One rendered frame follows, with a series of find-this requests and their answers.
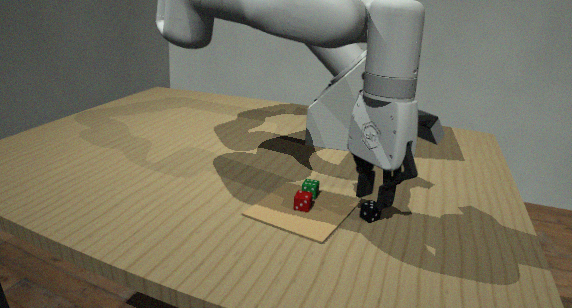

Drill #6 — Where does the dark green die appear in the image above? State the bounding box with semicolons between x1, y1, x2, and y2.
302;179;319;199

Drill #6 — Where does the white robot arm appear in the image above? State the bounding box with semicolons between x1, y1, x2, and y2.
156;0;425;99

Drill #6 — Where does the black die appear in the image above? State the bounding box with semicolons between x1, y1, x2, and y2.
359;200;381;223

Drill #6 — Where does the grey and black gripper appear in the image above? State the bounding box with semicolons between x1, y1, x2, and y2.
347;89;418;210

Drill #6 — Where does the red die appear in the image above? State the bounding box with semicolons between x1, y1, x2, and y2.
293;190;313;212

